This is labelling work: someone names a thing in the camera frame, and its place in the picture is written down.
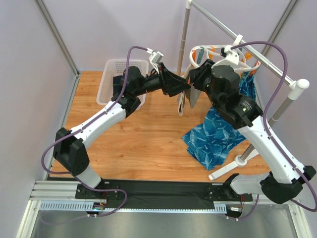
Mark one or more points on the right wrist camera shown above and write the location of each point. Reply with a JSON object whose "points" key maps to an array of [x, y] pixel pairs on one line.
{"points": [[231, 58]]}

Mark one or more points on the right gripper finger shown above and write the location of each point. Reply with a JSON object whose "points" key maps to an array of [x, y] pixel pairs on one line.
{"points": [[199, 85], [196, 74]]}

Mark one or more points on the white round clip hanger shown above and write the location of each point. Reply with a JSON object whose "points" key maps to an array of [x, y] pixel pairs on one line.
{"points": [[212, 52]]}

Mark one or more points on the dark navy sock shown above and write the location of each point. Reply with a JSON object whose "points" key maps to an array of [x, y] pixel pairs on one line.
{"points": [[117, 84]]}

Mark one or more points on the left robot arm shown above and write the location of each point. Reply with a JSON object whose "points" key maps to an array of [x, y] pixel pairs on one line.
{"points": [[70, 147]]}

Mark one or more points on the black base mat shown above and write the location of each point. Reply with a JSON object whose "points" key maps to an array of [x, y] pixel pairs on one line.
{"points": [[159, 195]]}

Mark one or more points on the cream beige sock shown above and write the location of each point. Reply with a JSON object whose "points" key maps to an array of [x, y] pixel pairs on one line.
{"points": [[181, 103]]}

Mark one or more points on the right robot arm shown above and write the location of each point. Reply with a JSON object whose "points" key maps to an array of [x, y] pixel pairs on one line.
{"points": [[287, 175]]}

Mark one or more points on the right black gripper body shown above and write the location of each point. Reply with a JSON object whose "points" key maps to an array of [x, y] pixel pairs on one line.
{"points": [[198, 76]]}

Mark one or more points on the aluminium rail frame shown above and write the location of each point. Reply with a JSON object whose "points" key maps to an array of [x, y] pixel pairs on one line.
{"points": [[53, 212]]}

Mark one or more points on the metal drying rack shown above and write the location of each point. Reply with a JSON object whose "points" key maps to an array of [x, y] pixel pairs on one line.
{"points": [[297, 87]]}

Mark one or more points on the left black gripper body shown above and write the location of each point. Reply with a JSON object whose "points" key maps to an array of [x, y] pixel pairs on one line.
{"points": [[164, 80]]}

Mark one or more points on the white plastic basket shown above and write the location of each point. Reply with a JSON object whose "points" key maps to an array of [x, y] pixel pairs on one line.
{"points": [[113, 68]]}

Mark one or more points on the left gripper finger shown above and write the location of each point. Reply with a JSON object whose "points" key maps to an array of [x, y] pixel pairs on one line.
{"points": [[175, 80], [177, 88]]}

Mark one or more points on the grey sock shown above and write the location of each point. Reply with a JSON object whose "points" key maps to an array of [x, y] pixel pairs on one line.
{"points": [[192, 95]]}

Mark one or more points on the blue patterned cloth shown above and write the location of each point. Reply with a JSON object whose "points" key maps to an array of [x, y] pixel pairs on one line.
{"points": [[211, 141]]}

